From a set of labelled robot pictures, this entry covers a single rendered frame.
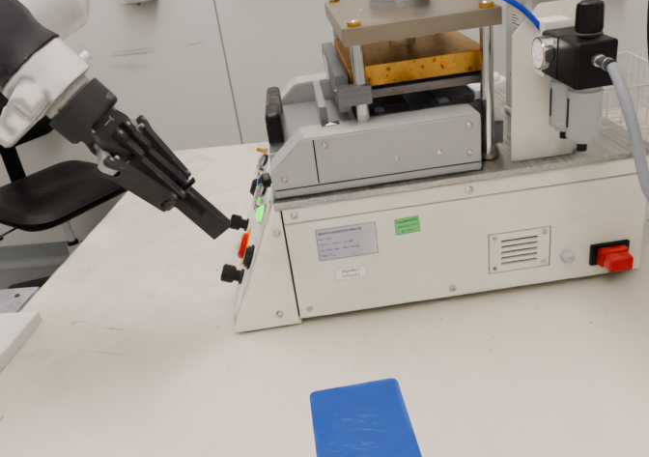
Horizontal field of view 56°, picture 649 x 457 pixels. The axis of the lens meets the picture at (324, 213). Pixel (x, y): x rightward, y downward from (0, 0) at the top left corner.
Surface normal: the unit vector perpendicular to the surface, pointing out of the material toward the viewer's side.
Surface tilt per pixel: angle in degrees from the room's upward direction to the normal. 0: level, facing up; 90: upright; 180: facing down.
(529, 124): 90
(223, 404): 0
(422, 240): 90
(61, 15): 103
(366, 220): 90
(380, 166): 90
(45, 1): 81
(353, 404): 0
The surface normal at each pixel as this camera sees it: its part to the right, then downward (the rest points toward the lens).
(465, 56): 0.07, 0.43
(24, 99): 0.29, 0.18
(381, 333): -0.13, -0.89
